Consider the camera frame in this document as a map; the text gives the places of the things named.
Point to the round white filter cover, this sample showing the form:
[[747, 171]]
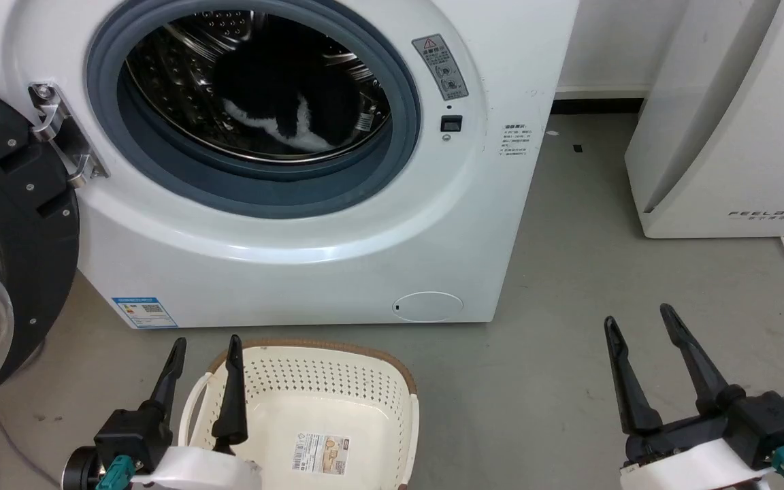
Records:
[[427, 306]]

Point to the white barcode label sticker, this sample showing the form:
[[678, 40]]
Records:
[[320, 454]]

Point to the black and white garment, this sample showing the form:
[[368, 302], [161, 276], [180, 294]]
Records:
[[276, 82]]

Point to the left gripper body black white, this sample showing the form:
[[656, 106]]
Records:
[[126, 435]]

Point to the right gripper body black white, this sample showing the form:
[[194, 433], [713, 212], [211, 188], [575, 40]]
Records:
[[759, 422]]

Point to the teal left gripper connector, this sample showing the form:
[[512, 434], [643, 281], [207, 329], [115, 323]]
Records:
[[114, 473]]

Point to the black door latch socket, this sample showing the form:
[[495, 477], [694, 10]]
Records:
[[451, 124]]

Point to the black wall baseboard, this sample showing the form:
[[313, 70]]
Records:
[[596, 106]]

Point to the perforated steel washer drum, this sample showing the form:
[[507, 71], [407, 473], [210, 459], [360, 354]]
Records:
[[174, 75]]

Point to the cream perforated laundry basket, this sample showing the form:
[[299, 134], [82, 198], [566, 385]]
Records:
[[337, 408]]

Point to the silver metal door hinge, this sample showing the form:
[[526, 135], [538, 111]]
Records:
[[58, 129]]

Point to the blue energy label sticker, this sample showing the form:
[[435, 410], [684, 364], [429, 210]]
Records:
[[143, 312]]

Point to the black round washing machine door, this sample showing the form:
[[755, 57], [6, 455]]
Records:
[[31, 224]]

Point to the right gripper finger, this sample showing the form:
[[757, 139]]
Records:
[[630, 388], [698, 367]]

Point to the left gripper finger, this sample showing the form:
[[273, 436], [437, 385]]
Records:
[[232, 408], [164, 388]]

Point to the grey rubber door gasket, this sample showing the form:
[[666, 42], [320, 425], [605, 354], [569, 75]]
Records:
[[256, 187]]

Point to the grey warning sticker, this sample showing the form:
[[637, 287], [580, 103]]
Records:
[[441, 68]]

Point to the white FEELBIRD appliance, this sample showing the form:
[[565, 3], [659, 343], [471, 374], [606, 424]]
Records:
[[725, 136]]

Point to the white front-load washing machine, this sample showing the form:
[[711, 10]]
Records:
[[310, 272]]

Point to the small printed text sticker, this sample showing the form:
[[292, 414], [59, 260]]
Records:
[[516, 141]]

